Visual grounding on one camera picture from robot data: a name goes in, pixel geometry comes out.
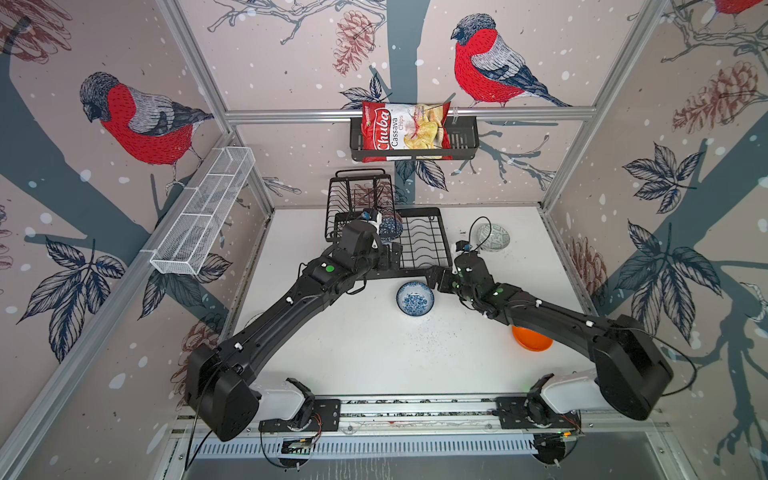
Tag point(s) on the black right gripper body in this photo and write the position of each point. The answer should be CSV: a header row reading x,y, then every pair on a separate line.
x,y
465,295

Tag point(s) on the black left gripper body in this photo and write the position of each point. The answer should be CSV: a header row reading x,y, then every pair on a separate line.
x,y
373,261

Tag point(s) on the blue floral ceramic bowl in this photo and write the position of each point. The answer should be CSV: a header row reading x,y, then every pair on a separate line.
x,y
415,299

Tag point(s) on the blue triangle patterned bowl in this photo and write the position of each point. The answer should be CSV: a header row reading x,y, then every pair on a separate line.
x,y
391,229

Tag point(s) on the black wire dish rack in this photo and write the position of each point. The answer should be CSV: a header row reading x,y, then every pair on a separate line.
x,y
419,231

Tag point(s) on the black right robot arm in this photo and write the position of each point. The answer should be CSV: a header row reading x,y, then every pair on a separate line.
x,y
631,371

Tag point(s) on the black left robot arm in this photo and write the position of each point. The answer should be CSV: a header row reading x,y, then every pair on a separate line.
x,y
218,380

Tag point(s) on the green patterned ceramic bowl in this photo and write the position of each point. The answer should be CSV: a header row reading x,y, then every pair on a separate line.
x,y
492,237

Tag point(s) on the orange plastic bowl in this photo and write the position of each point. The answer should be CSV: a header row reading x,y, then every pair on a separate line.
x,y
531,340

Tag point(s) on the red cassava chips bag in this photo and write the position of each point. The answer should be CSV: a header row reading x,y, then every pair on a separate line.
x,y
389,127

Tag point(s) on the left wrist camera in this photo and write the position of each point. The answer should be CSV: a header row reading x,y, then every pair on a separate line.
x,y
373,217

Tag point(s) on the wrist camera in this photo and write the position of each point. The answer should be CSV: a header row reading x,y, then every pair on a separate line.
x,y
463,246
373,217

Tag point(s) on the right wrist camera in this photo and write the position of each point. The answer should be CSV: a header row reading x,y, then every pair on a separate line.
x,y
463,246

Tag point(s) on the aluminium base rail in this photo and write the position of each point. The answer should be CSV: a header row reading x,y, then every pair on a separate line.
x,y
460,413

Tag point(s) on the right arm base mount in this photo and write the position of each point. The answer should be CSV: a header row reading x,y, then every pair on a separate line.
x,y
534,414

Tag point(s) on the black wall shelf basket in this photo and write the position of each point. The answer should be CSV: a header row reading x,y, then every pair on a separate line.
x,y
461,132

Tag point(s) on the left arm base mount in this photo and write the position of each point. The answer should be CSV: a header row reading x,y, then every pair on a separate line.
x,y
300,415

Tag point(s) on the white wire mesh shelf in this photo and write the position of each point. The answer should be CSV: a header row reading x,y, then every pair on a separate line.
x,y
186,246

